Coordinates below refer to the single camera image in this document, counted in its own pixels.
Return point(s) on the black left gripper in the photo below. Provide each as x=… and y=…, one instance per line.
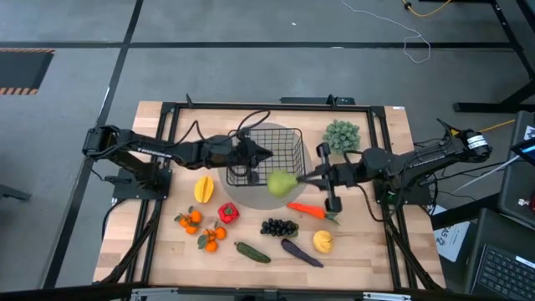
x=232, y=152

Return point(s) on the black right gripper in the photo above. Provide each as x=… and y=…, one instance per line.
x=344, y=174

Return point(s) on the orange carrot with greens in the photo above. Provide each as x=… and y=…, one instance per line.
x=307, y=210

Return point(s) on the green pear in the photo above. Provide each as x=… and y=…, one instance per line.
x=280, y=184

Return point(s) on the dark grape bunch with leaf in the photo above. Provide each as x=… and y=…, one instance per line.
x=276, y=228

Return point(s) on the red bell pepper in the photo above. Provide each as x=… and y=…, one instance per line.
x=227, y=214

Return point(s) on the purple eggplant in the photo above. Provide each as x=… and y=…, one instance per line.
x=299, y=253

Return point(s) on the orange mandarin cluster with leaves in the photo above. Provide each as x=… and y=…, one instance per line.
x=195, y=217
x=220, y=233

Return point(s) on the green cucumber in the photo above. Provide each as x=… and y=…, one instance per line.
x=253, y=253

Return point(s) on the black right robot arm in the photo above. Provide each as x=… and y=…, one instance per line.
x=418, y=161

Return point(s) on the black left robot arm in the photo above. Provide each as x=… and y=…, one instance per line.
x=146, y=148

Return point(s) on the round grey mat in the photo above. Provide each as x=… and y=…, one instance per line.
x=251, y=198

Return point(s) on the small green potted plant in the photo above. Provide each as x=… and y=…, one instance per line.
x=340, y=136

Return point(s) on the white printed paper sheet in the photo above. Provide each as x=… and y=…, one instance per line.
x=453, y=240

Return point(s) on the thin grey rod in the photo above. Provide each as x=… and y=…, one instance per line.
x=486, y=174

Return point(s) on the black equipment case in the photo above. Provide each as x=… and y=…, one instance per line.
x=518, y=188

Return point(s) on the black laptop keyboard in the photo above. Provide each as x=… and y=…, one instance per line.
x=501, y=271

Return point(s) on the tablet with lit screen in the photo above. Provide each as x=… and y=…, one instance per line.
x=527, y=149

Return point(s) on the grey furniture foot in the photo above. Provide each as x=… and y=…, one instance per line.
x=12, y=193

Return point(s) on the black hazard-striped floor mat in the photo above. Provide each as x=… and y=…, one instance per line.
x=21, y=71

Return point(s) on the black metal table frame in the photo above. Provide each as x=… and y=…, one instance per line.
x=271, y=106

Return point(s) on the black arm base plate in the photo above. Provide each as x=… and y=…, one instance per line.
x=418, y=196
x=163, y=190

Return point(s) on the silver black mounting rail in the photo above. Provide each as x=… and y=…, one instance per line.
x=267, y=294

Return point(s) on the black metal desk frame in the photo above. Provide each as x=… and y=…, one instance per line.
x=480, y=107

